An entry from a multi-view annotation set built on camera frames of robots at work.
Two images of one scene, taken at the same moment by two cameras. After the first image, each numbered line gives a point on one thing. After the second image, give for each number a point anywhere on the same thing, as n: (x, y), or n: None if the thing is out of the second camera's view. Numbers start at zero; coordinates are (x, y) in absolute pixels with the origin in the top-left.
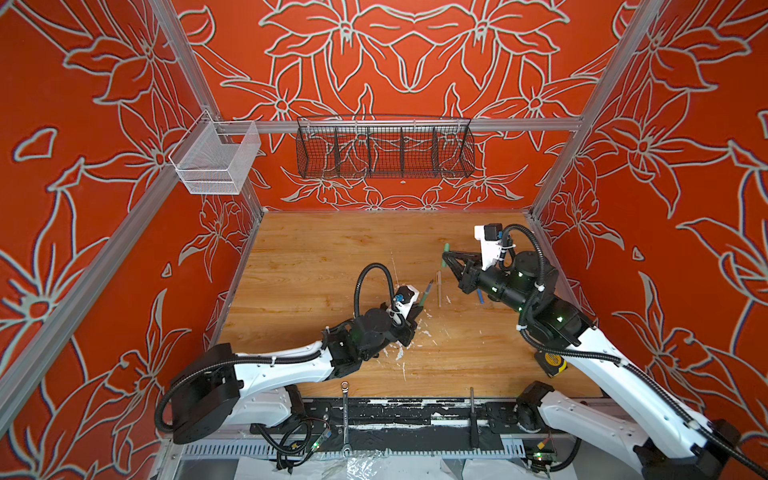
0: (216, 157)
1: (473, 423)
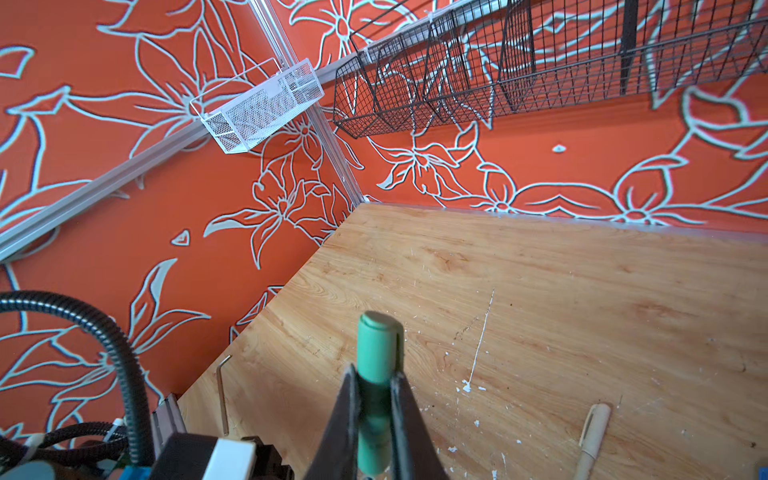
0: (238, 110)
1: None
